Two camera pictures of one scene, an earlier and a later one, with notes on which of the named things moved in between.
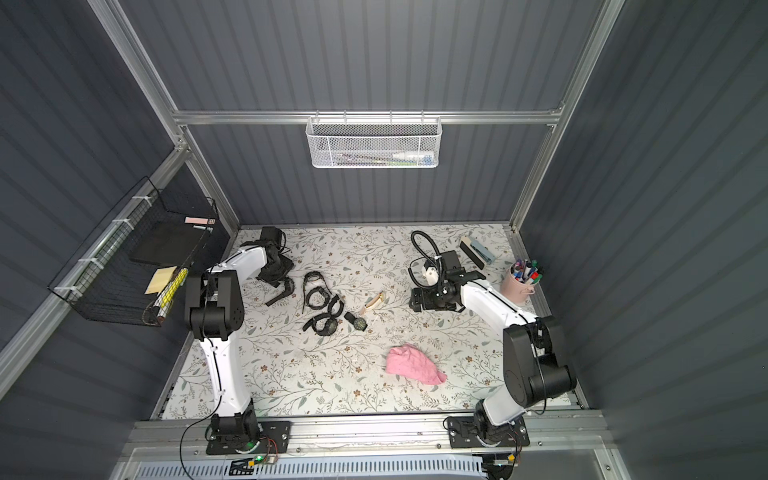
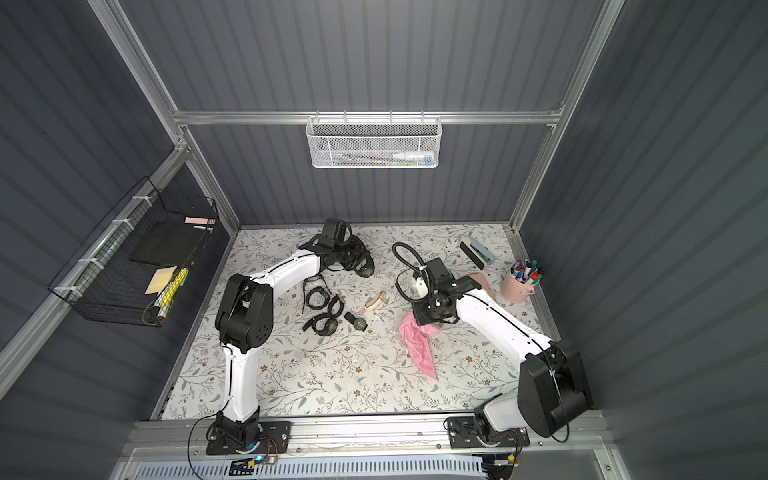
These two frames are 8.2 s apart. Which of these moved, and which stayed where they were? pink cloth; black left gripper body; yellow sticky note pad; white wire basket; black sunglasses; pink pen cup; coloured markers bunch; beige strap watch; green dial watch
Moved: black left gripper body; pink cloth; black sunglasses
Stayed: coloured markers bunch; beige strap watch; white wire basket; pink pen cup; green dial watch; yellow sticky note pad
